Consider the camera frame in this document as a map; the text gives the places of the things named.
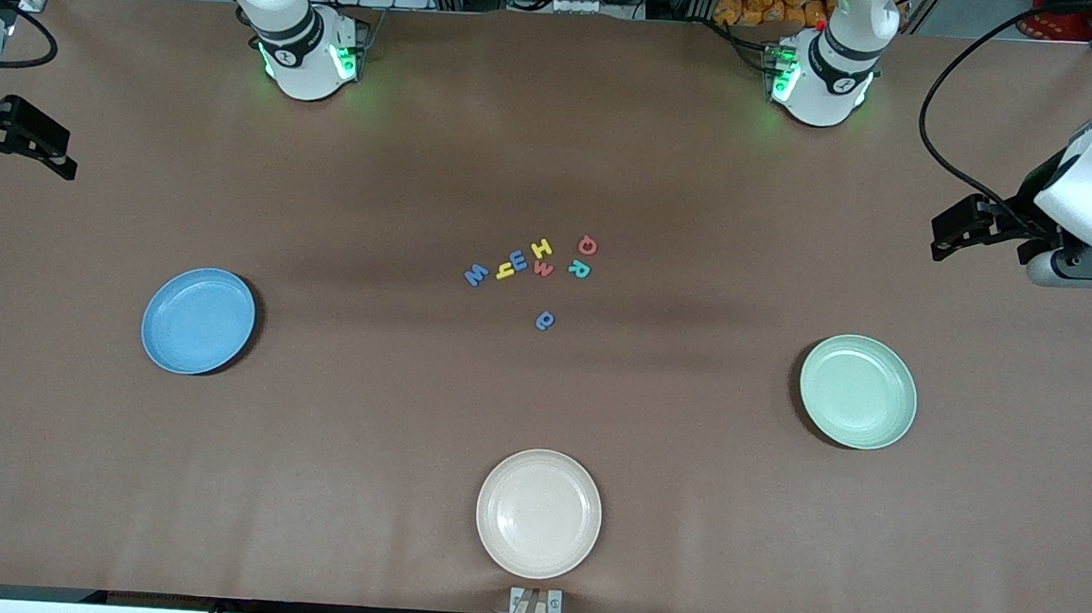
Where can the orange snack bags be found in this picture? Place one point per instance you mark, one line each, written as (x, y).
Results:
(764, 2)

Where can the blue plate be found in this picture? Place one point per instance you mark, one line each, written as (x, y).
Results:
(197, 320)

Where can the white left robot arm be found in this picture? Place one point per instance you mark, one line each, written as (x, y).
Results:
(830, 87)

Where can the blue foam letter M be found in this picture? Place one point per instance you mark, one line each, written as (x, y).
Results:
(476, 275)

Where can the pink foam letter w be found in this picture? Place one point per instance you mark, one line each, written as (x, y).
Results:
(544, 268)

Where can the beige plate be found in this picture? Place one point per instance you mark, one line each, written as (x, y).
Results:
(539, 514)

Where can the teal foam letter R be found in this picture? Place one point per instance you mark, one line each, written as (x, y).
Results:
(579, 269)

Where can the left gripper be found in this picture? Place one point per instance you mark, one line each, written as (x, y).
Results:
(1029, 209)

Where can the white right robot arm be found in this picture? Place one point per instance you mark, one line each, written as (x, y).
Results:
(305, 64)

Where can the pink foam letter Q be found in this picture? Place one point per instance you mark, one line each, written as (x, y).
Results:
(588, 246)

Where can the blue foam letter E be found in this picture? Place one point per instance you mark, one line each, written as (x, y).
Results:
(518, 261)

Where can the yellow foam uppercase H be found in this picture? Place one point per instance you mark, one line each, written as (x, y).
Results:
(542, 247)

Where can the blue foam letter a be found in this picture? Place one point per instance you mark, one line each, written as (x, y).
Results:
(544, 321)

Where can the green plate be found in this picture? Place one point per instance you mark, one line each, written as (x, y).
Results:
(857, 392)

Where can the red object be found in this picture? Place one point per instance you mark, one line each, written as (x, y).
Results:
(1061, 25)

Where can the yellow foam lowercase h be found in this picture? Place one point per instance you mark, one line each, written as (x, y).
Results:
(507, 268)

